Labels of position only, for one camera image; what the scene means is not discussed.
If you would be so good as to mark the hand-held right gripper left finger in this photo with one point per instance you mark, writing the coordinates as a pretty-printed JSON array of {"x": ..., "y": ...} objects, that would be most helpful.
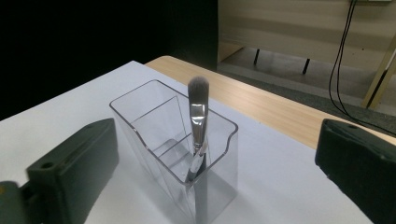
[{"x": 71, "y": 168}]

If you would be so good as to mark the wooden table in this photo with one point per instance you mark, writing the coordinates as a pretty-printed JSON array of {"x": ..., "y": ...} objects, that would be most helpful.
[{"x": 249, "y": 99}]

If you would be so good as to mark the beige cabinet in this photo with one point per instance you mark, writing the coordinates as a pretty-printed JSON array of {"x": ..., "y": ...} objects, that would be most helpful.
[{"x": 280, "y": 25}]

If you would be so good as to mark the clear acrylic organizer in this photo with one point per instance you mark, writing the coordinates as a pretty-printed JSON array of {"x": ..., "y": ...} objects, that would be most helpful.
[{"x": 218, "y": 174}]

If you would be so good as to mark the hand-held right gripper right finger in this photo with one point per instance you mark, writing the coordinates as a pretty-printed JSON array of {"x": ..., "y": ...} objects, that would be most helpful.
[{"x": 358, "y": 161}]

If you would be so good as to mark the yellowish vertical post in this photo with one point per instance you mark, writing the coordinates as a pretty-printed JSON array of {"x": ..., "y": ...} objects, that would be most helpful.
[{"x": 378, "y": 81}]

